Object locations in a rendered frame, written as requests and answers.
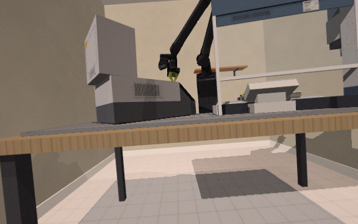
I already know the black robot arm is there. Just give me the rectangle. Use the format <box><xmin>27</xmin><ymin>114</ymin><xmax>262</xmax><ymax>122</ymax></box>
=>
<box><xmin>158</xmin><ymin>0</ymin><xmax>214</xmax><ymax>79</ymax></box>

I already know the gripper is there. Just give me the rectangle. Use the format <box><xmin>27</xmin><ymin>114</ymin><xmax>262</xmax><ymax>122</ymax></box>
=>
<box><xmin>167</xmin><ymin>63</ymin><xmax>180</xmax><ymax>82</ymax></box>

